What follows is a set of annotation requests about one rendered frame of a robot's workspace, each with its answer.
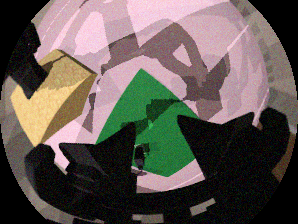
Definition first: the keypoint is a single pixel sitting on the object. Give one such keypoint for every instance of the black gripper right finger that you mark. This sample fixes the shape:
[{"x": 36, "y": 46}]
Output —
[{"x": 209, "y": 141}]

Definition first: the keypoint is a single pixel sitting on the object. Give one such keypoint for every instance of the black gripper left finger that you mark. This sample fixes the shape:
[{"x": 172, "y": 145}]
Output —
[{"x": 112, "y": 157}]

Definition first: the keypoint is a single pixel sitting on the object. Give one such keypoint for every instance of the green circuit board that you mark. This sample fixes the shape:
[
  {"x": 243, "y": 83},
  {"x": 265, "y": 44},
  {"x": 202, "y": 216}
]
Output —
[{"x": 153, "y": 109}]

